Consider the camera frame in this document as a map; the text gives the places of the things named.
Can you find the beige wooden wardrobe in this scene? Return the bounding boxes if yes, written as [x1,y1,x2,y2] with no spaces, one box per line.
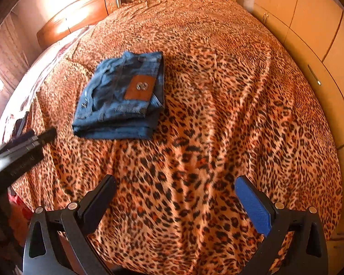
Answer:
[252,0,344,274]

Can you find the leopard print bed cover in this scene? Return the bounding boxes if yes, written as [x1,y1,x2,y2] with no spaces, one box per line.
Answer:
[13,0,342,274]

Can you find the blue denim jeans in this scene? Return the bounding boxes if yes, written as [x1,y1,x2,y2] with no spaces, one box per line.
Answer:
[72,51,164,140]

